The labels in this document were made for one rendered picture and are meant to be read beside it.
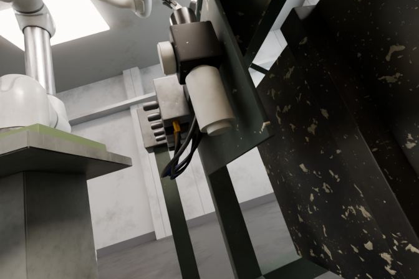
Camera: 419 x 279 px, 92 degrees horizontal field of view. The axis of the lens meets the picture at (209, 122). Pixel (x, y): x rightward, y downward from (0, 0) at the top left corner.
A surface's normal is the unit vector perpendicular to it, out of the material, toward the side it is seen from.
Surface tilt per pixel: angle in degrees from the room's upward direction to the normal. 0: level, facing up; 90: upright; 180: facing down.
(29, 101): 89
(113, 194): 90
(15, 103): 88
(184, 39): 90
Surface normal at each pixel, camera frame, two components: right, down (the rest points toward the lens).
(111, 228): -0.04, -0.29
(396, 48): -0.94, 0.23
